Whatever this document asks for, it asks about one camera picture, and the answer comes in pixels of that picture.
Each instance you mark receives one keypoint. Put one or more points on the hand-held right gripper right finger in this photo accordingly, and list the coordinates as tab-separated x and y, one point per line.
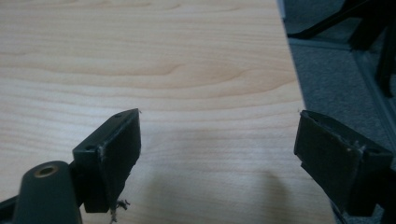
333	158

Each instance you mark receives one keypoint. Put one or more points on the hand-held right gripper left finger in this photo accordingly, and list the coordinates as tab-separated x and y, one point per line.
120	155

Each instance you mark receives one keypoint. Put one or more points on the black metal stand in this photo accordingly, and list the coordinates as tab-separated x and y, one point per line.
365	28

